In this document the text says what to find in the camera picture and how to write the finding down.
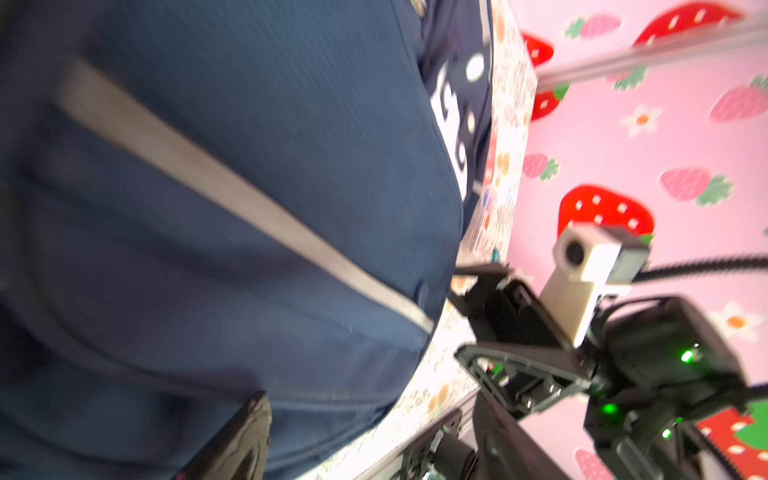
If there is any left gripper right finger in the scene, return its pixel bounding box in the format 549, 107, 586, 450
472, 392, 569, 480

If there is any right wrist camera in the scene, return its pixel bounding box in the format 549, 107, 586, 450
539, 223, 650, 347

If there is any navy blue student backpack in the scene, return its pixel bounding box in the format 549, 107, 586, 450
1, 1, 493, 479

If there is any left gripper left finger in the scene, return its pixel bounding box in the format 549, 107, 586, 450
175, 393, 272, 480

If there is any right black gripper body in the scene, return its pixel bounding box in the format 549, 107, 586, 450
448, 263, 591, 420

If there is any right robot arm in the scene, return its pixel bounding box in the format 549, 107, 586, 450
449, 256, 767, 479

